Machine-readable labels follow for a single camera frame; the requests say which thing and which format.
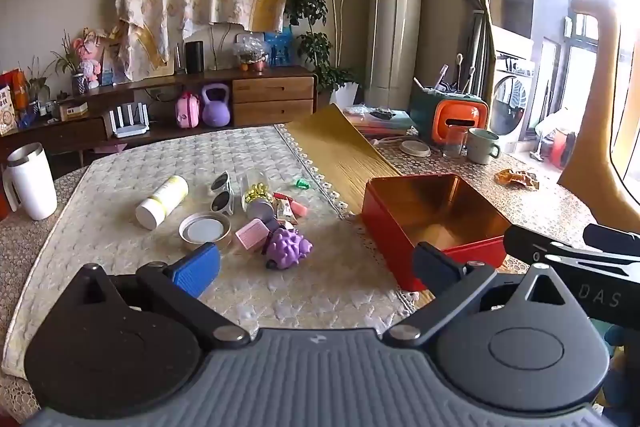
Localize orange snack box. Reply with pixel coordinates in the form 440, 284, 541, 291
2, 69, 31, 110

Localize wooden television cabinet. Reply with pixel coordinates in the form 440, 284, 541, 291
0, 66, 319, 168

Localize red candy wrapper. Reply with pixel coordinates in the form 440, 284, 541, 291
272, 192, 296, 226

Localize yellow mat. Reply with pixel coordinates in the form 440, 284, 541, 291
285, 103, 441, 308

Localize round metal tin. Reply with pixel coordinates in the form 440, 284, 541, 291
178, 212, 233, 252

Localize teal book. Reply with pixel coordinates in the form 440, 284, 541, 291
360, 109, 418, 132

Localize white washing machine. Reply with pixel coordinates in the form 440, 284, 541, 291
490, 52, 533, 140

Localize white router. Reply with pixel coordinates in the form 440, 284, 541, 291
110, 103, 151, 138

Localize pink doll bouquet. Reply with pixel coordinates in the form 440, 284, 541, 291
72, 28, 108, 90

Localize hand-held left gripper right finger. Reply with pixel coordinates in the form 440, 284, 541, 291
382, 241, 571, 350

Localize small pink box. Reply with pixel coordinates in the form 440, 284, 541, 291
235, 218, 268, 252

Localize green orange utensil holder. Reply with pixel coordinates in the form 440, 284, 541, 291
409, 84, 490, 145

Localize black cylinder speaker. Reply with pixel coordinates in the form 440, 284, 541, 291
185, 40, 205, 74

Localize white tumbler with handle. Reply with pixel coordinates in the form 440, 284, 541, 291
2, 143, 58, 221

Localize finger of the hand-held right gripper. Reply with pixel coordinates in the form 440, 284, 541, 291
503, 225, 586, 269
583, 223, 640, 254

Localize orange snack wrapper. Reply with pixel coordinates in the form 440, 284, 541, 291
495, 168, 540, 191

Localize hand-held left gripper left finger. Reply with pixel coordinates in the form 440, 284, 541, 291
75, 242, 251, 351

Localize wooden drawer front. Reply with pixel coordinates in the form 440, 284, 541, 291
232, 77, 316, 104
233, 100, 316, 126

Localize bagged fruit bowl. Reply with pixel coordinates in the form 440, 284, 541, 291
232, 42, 271, 72

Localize purple bumpy toy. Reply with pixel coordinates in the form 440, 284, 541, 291
264, 227, 315, 271

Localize pink toy suitcase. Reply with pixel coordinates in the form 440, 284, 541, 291
175, 91, 202, 128

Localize quilted white mat lace trim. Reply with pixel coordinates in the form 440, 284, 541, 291
2, 124, 418, 378

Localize purple kettlebell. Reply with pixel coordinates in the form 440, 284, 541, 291
201, 83, 232, 128

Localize small cardboard box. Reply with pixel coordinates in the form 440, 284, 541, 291
59, 101, 90, 122

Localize red tin box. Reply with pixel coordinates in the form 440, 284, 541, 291
361, 173, 512, 292

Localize printed snack box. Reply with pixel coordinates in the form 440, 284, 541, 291
0, 86, 17, 136

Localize small leafy plant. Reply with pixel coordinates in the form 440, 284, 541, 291
20, 57, 56, 108

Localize white round lid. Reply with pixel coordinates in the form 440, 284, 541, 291
399, 139, 432, 158

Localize small plant in striped vase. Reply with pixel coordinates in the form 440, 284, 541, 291
50, 32, 91, 96

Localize red appliance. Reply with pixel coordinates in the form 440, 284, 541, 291
542, 127, 578, 170

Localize white sunglasses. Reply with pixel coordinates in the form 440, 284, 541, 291
209, 171, 236, 217

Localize glass jar of gold candies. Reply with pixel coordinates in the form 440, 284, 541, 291
239, 170, 276, 221

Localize pale green mug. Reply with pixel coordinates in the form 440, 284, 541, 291
466, 128, 502, 165

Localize blue picture card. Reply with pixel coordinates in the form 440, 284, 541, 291
264, 29, 296, 66

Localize white bottle yellow label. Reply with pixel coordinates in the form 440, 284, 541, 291
135, 175, 190, 230

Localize clear glass cup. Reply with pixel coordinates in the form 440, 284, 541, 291
442, 124, 471, 159

